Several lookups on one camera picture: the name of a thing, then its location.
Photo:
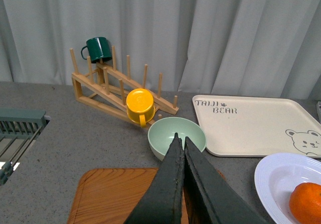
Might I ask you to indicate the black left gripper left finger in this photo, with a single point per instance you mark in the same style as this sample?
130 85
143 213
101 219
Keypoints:
162 202

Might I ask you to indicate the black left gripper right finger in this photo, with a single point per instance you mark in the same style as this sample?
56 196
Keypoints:
209 198

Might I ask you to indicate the lavender round plate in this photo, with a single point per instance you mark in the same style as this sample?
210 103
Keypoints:
277 175

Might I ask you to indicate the orange mandarin fruit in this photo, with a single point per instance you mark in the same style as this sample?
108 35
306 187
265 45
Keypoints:
304 203

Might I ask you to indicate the brown wooden cutting board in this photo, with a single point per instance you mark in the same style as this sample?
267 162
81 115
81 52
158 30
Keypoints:
110 195

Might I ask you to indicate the light green bowl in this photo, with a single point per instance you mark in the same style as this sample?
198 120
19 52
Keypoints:
161 134

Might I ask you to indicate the beige bear serving tray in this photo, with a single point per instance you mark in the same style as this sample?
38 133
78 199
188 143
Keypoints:
256 127

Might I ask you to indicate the yellow mug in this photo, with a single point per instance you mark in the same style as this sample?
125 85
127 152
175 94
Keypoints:
140 106

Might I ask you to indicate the wooden dish drying rack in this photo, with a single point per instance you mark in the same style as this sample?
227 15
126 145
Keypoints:
107 89

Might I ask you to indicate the grey-green dish drainer rack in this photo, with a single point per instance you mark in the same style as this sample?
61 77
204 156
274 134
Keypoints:
19 130

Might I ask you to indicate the grey curtain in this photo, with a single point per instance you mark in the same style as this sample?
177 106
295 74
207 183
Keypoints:
266 48

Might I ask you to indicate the dark green mug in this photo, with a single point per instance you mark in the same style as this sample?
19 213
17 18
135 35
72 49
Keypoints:
98 48

